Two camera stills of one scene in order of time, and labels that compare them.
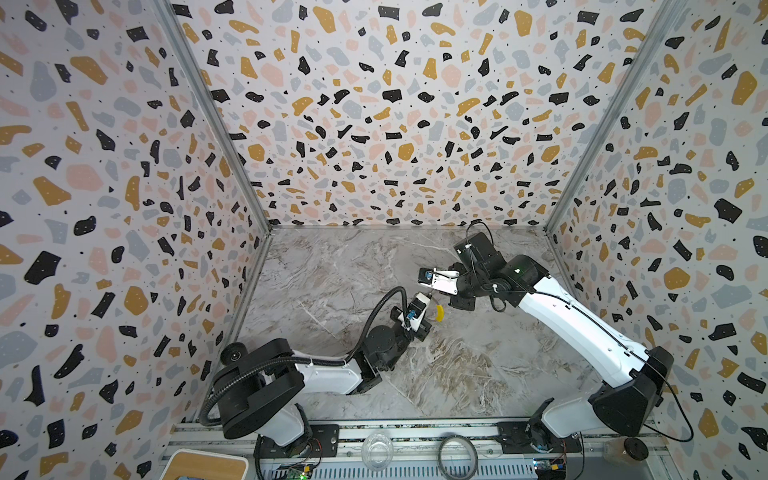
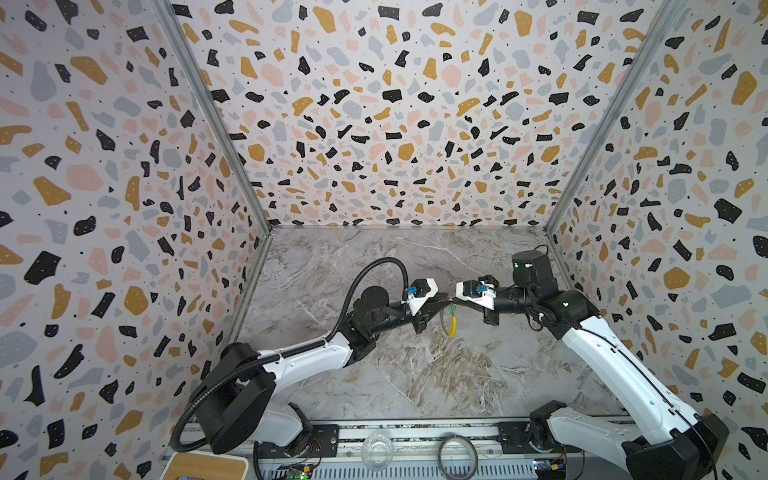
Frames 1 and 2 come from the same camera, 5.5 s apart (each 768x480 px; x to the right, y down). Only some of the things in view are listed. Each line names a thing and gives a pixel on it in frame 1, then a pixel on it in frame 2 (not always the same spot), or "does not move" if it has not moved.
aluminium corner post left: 213,108 does not move
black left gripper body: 424,321 → 417,315
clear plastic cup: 377,451 does not move
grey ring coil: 440,464 does not move
